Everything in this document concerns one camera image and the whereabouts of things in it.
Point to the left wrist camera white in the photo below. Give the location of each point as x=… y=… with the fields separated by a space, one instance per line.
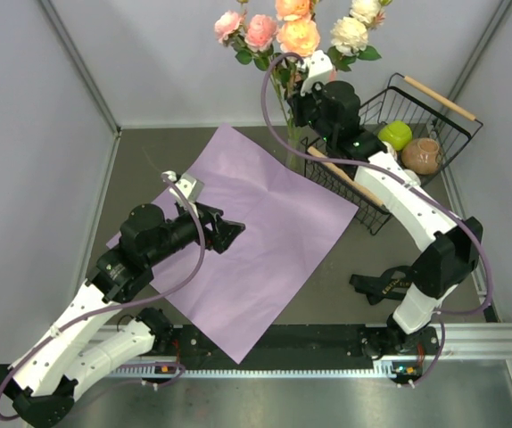
x=189 y=186

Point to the black ribbon gold lettering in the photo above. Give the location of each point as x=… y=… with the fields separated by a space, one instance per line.
x=392 y=284

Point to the clear glass vase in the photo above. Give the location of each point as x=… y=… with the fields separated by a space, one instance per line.
x=293 y=161

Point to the black wire basket wooden handles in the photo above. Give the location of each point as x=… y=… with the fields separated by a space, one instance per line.
x=410 y=103

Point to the green square cup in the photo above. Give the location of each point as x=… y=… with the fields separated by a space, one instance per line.
x=397 y=134

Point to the aluminium rail with cable duct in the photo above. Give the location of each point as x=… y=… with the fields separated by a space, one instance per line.
x=483 y=341

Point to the cream white rose stem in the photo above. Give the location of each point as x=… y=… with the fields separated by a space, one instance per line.
x=350 y=34

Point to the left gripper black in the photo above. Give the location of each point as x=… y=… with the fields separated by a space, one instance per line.
x=226 y=233

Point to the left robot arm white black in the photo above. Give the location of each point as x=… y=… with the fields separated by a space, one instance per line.
x=45 y=389

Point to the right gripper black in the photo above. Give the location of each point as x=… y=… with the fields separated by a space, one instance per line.
x=299 y=101

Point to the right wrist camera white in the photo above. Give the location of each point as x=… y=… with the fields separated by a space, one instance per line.
x=318 y=68

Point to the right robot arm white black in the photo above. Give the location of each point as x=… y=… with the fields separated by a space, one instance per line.
x=450 y=247

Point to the brown ceramic pot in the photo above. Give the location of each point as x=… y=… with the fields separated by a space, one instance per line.
x=423 y=156

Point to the white flower-shaped cup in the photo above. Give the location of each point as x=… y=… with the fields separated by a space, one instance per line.
x=413 y=177

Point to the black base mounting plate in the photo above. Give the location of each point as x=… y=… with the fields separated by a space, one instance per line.
x=281 y=347

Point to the pink rose stem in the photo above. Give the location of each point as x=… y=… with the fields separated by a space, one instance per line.
x=252 y=40

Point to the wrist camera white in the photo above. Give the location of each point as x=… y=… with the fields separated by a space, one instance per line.
x=318 y=68
x=189 y=186

